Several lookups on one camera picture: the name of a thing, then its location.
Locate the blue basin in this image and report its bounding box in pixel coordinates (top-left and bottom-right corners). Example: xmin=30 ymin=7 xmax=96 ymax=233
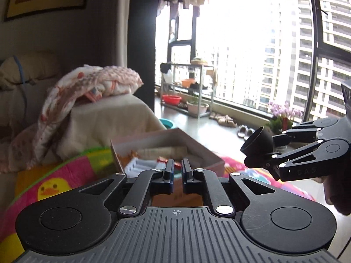
xmin=158 ymin=118 xmax=174 ymax=130

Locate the pink printed blanket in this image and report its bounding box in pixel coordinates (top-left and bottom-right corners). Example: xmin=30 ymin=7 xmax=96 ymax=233
xmin=8 ymin=64 xmax=144 ymax=168

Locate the metal shelf rack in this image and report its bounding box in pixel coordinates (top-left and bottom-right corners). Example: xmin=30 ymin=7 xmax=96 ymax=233
xmin=160 ymin=62 xmax=216 ymax=119

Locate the beige sofa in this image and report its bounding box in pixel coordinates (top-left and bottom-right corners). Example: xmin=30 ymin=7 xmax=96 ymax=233
xmin=0 ymin=51 xmax=168 ymax=176

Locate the blue cable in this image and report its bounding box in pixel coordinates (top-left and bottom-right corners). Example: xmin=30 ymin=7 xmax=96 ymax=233
xmin=12 ymin=55 xmax=28 ymax=110

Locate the red snack packet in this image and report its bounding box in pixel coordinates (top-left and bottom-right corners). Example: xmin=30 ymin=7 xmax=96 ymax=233
xmin=157 ymin=156 xmax=183 ymax=170

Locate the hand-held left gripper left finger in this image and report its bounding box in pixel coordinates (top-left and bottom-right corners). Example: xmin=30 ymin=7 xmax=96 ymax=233
xmin=79 ymin=158 xmax=176 ymax=219

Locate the pink cardboard box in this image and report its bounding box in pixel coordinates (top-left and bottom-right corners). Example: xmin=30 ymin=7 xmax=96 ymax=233
xmin=110 ymin=127 xmax=225 ymax=180

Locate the dark window frame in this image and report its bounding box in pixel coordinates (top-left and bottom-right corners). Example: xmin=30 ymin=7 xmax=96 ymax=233
xmin=155 ymin=0 xmax=351 ymax=132

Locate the white planter with greens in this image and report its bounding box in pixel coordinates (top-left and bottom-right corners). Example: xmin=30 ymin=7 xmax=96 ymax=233
xmin=186 ymin=97 xmax=210 ymax=114

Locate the beige pillow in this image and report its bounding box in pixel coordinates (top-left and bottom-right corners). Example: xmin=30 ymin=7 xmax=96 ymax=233
xmin=0 ymin=53 xmax=60 ymax=90

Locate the white cable box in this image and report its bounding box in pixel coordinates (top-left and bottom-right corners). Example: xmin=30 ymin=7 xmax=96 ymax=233
xmin=125 ymin=157 xmax=167 ymax=177

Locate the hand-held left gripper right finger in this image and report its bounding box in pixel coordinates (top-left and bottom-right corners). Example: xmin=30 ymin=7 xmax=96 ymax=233
xmin=181 ymin=157 xmax=276 ymax=216

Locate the pink flowering potted plant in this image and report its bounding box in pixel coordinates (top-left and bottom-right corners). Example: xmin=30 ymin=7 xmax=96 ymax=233
xmin=265 ymin=101 xmax=304 ymax=135

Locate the red basin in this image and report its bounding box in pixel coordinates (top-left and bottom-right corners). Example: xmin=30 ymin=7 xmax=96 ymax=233
xmin=162 ymin=94 xmax=183 ymax=105

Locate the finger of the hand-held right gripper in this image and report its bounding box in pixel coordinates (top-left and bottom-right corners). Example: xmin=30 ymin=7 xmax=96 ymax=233
xmin=265 ymin=139 xmax=351 ymax=182
xmin=273 ymin=117 xmax=340 ymax=147

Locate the white plastic jug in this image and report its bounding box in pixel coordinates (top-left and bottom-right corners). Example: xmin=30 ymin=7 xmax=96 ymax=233
xmin=160 ymin=63 xmax=173 ymax=84

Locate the colourful cartoon play mat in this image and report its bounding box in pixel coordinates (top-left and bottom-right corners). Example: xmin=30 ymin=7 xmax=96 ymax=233
xmin=0 ymin=146 xmax=316 ymax=252

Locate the person's right hand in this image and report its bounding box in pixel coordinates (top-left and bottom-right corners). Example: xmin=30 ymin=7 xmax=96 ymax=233
xmin=324 ymin=170 xmax=351 ymax=216

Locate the high-rise apartment building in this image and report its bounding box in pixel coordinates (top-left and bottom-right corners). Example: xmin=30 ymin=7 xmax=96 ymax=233
xmin=211 ymin=0 xmax=351 ymax=116

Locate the black funnel-shaped cup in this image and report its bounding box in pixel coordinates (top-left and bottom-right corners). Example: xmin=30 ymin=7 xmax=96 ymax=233
xmin=240 ymin=126 xmax=275 ymax=170

